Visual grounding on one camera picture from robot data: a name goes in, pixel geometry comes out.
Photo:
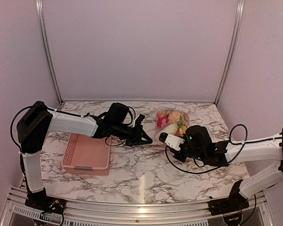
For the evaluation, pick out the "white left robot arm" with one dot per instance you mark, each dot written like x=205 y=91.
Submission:
x=39 y=120

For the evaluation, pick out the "right aluminium frame post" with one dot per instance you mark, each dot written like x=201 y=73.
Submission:
x=231 y=51

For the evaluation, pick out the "yellow fake peach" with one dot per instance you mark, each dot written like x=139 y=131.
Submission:
x=175 y=117

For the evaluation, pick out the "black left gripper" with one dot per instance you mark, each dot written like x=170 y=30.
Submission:
x=136 y=139

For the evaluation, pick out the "aluminium frame post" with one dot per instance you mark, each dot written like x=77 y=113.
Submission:
x=231 y=51
x=46 y=47

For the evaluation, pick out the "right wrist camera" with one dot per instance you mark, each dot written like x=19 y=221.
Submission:
x=171 y=140

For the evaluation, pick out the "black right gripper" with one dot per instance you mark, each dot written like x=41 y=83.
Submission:
x=180 y=158

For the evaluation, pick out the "aluminium front rail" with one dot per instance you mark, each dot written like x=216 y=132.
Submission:
x=86 y=213

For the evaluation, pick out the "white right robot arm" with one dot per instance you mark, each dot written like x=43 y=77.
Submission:
x=269 y=148

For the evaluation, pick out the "red fake apple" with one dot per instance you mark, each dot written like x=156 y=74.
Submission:
x=162 y=122

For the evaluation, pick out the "clear zip top bag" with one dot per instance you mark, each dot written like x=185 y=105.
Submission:
x=184 y=121

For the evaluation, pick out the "orange fake tangerine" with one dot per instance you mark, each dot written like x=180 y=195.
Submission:
x=161 y=114

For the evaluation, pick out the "left aluminium frame post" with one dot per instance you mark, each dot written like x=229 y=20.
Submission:
x=46 y=47

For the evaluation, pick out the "pale green fake cabbage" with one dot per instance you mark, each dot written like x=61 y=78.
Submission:
x=169 y=129

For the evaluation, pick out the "pink perforated plastic basket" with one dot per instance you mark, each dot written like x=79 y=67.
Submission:
x=87 y=156

